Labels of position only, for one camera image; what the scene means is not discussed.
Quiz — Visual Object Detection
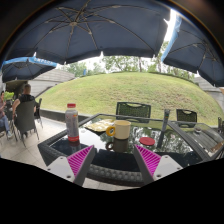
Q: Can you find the seated person at left edge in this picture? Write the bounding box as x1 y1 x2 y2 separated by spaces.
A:
0 91 13 139

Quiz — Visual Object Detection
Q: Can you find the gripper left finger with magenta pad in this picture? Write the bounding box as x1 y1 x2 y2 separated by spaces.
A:
46 145 95 186

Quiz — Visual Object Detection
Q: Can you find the glass-top wicker table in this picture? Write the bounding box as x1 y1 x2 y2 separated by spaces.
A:
38 114 205 186

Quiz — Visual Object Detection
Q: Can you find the navy umbrella at left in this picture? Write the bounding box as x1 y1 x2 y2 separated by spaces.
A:
1 56 57 83

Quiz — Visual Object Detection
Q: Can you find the seated person in black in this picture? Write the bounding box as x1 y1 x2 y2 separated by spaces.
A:
12 84 36 113

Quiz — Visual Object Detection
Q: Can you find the large navy patio umbrella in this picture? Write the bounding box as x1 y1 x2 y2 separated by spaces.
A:
0 0 170 64

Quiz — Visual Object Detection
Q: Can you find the cream mug with yellow handle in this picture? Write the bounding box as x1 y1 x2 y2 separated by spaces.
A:
106 120 131 140

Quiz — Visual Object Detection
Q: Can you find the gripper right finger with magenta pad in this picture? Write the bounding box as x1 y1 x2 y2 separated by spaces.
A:
133 145 182 185

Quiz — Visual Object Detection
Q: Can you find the dark green plastic chair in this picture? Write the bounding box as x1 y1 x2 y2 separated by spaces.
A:
116 102 151 123

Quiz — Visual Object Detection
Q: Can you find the umbrella pole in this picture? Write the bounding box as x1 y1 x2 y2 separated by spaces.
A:
157 109 170 148

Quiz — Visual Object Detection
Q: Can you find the red round lid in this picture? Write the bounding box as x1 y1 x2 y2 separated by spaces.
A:
139 137 155 146

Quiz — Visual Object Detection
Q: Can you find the yellow paper on table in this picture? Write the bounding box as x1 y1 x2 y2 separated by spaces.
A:
84 119 114 132

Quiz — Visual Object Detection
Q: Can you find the dark chair with person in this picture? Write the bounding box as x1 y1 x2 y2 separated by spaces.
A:
16 101 37 141

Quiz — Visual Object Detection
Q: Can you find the plastic bottle with red cap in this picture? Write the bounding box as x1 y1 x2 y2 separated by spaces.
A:
65 103 79 142

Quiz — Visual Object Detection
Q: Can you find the navy umbrella at right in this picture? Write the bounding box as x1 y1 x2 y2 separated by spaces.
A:
161 15 224 87

